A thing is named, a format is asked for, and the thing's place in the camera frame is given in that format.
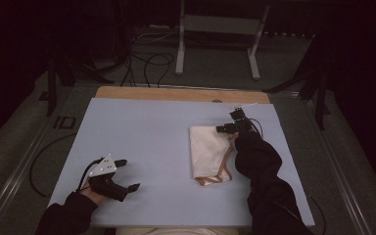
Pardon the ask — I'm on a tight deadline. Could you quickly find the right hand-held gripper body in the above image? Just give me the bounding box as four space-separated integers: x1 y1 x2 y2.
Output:
229 103 259 134

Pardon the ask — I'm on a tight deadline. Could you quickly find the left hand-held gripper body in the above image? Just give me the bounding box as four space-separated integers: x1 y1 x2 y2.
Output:
87 155 130 203

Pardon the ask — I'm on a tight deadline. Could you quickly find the cream baby bodysuit brown trim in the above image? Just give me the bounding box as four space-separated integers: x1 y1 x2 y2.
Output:
189 125 238 187

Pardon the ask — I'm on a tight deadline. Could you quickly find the person's left hand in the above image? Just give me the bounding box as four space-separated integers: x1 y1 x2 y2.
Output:
77 185 109 206

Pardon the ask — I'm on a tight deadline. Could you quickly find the light blue table mat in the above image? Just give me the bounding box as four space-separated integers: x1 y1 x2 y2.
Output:
47 97 316 228

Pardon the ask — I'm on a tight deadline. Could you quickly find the black metal stand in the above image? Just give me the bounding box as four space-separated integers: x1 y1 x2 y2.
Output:
263 32 331 131
38 55 76 118

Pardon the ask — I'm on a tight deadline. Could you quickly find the white metal stand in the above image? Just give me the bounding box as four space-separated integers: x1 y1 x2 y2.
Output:
174 0 271 81

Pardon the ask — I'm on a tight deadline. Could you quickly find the right hand-held gripper black cable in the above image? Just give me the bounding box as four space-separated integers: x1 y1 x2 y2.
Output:
246 117 263 136

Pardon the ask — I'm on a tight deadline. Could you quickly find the hand-held gripper black cable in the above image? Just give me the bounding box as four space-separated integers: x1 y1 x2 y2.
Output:
76 157 105 194
246 117 263 136

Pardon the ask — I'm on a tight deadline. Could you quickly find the left hand-held gripper black cable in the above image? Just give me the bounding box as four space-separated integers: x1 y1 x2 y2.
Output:
76 157 105 194

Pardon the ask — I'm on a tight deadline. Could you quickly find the black floor bracket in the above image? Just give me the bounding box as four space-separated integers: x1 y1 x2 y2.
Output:
53 116 77 130

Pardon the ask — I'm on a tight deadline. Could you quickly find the long black floor cable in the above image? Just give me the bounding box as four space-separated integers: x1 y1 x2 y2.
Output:
28 131 77 199

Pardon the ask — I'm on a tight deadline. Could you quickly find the grey metal floor rail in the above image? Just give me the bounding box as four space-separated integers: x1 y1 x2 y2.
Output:
302 97 373 235
0 94 76 235

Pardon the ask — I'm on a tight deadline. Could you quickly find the black looped floor cable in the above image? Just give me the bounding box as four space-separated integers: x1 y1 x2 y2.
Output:
142 53 175 88

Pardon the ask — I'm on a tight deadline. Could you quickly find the thin black floor cable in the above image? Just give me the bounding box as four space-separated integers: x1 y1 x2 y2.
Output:
306 194 327 235

